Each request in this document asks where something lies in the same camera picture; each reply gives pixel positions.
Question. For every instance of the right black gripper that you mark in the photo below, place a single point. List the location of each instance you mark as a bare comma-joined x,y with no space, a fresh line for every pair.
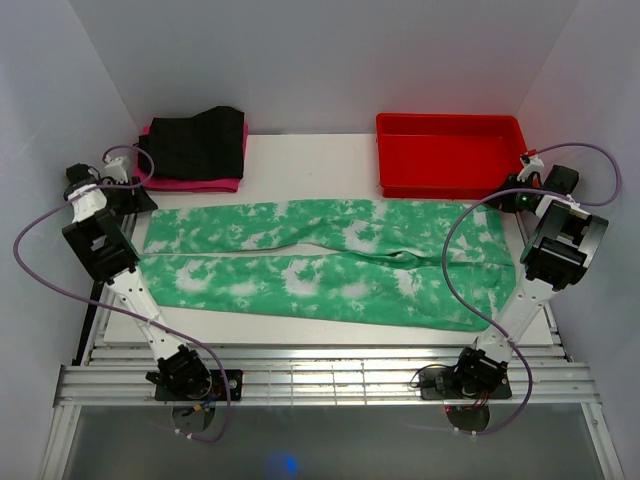
503,202

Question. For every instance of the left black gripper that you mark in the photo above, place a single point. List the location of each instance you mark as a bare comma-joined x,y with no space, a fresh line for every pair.
141,202

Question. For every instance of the green tie-dye trousers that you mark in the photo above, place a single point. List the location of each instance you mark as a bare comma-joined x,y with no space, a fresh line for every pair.
386,262

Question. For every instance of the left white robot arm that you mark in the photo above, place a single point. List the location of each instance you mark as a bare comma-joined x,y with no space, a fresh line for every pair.
95,236

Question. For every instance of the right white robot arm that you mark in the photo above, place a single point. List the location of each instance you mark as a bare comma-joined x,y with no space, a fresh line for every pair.
557,255

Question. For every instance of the black folded trousers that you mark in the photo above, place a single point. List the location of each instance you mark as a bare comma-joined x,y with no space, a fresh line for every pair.
205,147

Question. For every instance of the pink folded trousers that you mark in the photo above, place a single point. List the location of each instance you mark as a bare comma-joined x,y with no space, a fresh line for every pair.
159,184

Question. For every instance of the red plastic tray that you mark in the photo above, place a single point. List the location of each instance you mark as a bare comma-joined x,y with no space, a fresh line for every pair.
446,156

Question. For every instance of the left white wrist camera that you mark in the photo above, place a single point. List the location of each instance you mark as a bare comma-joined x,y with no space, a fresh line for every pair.
117,169

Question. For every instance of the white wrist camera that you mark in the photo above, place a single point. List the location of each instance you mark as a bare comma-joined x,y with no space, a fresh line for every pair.
531,164
117,169

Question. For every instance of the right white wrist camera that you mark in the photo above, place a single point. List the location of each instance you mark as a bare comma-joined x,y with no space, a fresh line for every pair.
531,164

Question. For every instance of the aluminium rail frame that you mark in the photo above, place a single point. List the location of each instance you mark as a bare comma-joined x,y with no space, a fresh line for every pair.
295,362

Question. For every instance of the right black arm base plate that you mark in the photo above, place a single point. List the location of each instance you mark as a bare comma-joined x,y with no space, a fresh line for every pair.
440,382

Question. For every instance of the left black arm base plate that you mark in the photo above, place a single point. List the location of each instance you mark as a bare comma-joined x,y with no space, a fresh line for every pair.
216,393

